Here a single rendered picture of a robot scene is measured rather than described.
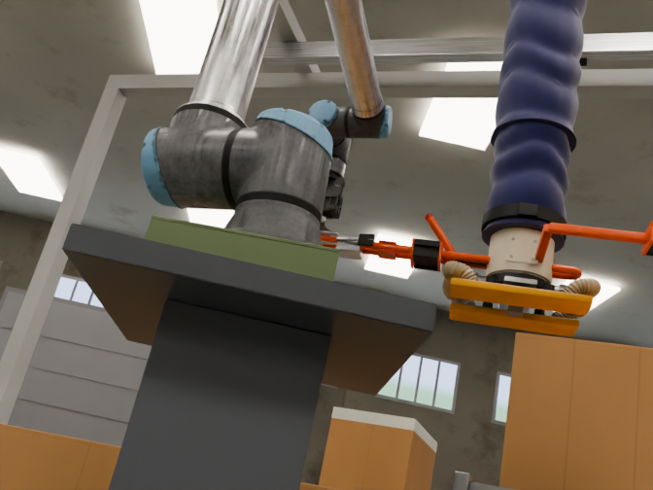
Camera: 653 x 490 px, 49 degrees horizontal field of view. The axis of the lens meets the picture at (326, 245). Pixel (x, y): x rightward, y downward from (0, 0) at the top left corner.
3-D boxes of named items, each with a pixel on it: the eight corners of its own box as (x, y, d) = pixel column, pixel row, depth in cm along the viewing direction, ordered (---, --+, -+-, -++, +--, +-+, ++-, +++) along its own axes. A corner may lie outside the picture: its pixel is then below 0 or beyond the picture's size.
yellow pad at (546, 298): (585, 316, 181) (587, 297, 183) (593, 302, 172) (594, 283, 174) (449, 297, 188) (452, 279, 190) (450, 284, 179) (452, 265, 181)
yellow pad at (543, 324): (573, 337, 198) (574, 321, 200) (579, 327, 189) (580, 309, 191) (449, 320, 205) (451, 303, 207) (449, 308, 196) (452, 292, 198)
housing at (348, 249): (361, 261, 204) (364, 246, 206) (360, 251, 198) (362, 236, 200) (338, 258, 206) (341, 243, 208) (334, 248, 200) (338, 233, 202)
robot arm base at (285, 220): (330, 256, 114) (340, 200, 118) (212, 231, 113) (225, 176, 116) (316, 290, 132) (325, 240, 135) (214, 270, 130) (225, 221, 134)
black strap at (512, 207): (560, 256, 205) (561, 243, 206) (572, 221, 184) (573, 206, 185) (479, 246, 209) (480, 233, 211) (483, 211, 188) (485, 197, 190)
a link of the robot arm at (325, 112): (346, 96, 201) (356, 122, 212) (307, 97, 204) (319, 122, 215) (341, 124, 198) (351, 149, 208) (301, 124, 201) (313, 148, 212)
